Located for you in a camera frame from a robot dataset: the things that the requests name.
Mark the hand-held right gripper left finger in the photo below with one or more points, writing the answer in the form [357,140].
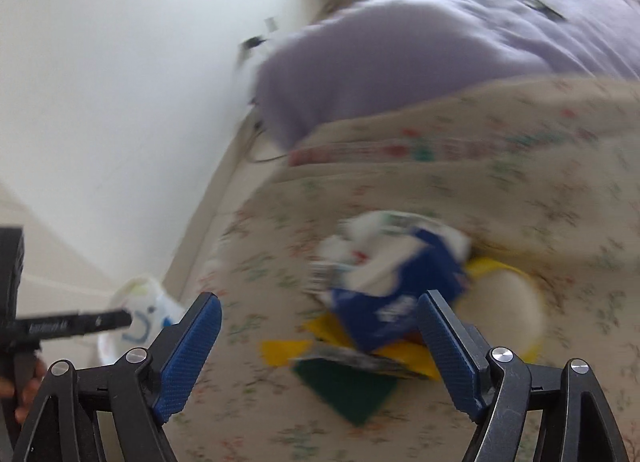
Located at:
[192,342]

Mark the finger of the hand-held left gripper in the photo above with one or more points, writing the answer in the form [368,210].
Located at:
[75,323]

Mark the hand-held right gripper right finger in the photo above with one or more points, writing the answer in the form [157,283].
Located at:
[445,347]

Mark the white spotted bowl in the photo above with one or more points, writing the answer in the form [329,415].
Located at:
[150,302]

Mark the blue and white wrapper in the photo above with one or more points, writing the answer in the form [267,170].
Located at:
[380,287]

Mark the person's left hand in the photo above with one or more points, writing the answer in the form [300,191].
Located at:
[24,411]

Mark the yellow rimmed bowl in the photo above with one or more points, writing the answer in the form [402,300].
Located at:
[505,302]

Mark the grey foil wrapper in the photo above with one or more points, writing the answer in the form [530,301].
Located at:
[350,357]

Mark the green pad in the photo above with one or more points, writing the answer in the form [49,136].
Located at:
[345,392]

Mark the floral bedsheet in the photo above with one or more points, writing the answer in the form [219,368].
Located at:
[500,182]

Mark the purple quilt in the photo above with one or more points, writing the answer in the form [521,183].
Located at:
[425,42]

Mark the black wall charger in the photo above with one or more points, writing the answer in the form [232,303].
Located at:
[252,42]

